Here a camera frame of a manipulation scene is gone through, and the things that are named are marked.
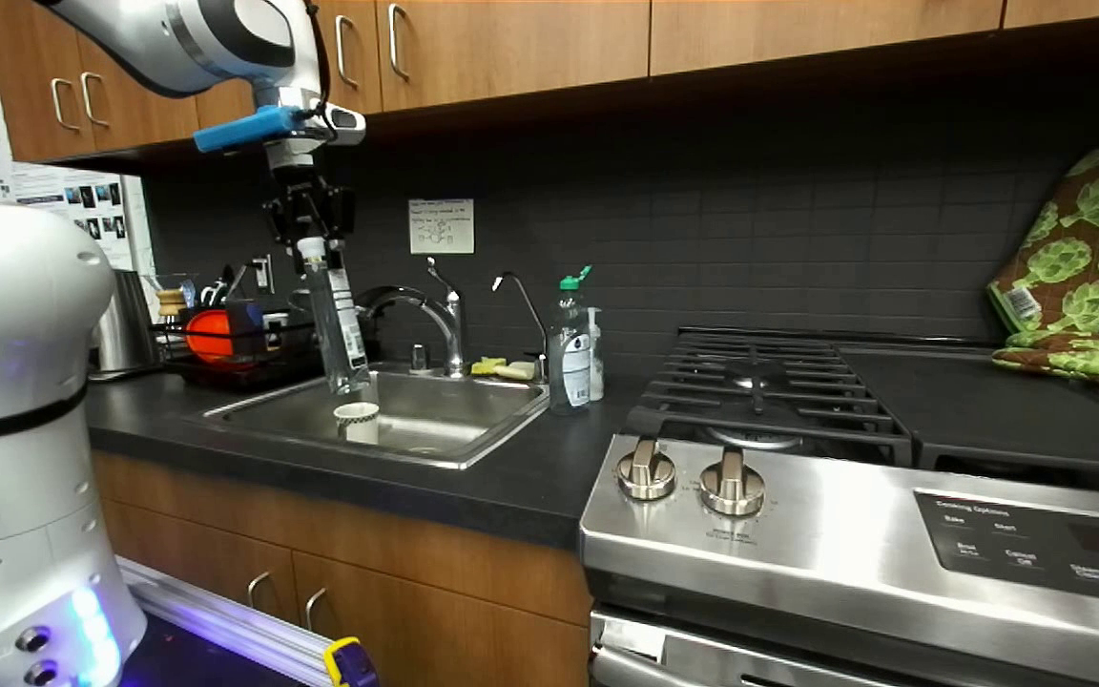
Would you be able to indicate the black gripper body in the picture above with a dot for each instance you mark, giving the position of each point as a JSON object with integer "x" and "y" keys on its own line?
{"x": 308, "y": 203}

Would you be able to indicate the clear bottle with white cap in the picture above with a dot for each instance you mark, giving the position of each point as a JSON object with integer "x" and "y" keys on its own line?
{"x": 340, "y": 330}

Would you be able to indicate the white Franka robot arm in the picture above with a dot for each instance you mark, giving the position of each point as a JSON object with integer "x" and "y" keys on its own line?
{"x": 182, "y": 41}

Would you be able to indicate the stainless steel sink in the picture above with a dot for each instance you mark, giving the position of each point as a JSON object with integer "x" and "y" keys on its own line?
{"x": 447, "y": 425}

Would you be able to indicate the clear soap bottle green pump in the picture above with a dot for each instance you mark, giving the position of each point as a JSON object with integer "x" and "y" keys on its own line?
{"x": 578, "y": 355}

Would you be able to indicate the black dish rack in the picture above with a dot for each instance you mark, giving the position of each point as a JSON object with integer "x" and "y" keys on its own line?
{"x": 267, "y": 355}

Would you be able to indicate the orange round item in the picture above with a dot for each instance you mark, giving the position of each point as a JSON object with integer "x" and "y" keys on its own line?
{"x": 213, "y": 339}

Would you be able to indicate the chrome kitchen faucet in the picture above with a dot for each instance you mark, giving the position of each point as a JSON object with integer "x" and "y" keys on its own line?
{"x": 447, "y": 319}

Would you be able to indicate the white paper cup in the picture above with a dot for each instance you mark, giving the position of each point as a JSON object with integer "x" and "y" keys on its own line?
{"x": 356, "y": 414}

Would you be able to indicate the white paper with photos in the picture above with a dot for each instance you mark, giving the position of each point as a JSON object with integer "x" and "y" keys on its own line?
{"x": 103, "y": 203}

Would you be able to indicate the stainless steel canister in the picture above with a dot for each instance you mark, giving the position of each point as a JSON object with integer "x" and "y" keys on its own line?
{"x": 115, "y": 330}

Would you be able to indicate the small chrome tap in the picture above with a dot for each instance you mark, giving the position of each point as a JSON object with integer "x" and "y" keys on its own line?
{"x": 532, "y": 311}

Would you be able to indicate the yellow green sponge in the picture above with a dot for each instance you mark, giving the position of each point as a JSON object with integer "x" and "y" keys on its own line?
{"x": 501, "y": 368}

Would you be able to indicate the wooden upper cabinet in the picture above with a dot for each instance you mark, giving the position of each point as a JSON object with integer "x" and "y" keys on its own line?
{"x": 523, "y": 42}

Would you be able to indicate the wooden cabinet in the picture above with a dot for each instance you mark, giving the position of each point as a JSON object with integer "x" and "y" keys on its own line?
{"x": 447, "y": 597}
{"x": 523, "y": 42}

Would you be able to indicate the wooden lower cabinet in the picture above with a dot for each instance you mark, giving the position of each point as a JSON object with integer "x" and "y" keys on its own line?
{"x": 447, "y": 597}

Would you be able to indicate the silver stove knob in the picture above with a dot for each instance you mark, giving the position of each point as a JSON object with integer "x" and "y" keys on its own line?
{"x": 735, "y": 484}
{"x": 645, "y": 475}

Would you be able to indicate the blue and yellow clamp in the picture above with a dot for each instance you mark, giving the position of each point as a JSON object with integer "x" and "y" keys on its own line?
{"x": 350, "y": 661}

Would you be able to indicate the stainless steel gas stove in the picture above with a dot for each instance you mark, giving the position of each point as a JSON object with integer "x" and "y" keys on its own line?
{"x": 830, "y": 546}

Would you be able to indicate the green patterned oven mitt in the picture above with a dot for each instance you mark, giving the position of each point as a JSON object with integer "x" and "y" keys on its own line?
{"x": 1071, "y": 252}

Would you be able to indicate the green patterned pot holder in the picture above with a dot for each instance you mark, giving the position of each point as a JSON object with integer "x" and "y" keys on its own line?
{"x": 1087, "y": 359}

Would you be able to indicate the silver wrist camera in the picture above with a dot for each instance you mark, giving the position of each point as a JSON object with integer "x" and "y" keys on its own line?
{"x": 340, "y": 124}

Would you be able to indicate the blue wrist mount bracket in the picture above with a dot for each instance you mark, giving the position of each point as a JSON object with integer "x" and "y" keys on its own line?
{"x": 244, "y": 132}

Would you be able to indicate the white wall label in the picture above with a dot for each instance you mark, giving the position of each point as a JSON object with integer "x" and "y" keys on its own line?
{"x": 439, "y": 228}

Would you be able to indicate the aluminium cart rail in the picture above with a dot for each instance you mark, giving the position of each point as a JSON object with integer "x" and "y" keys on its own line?
{"x": 232, "y": 611}

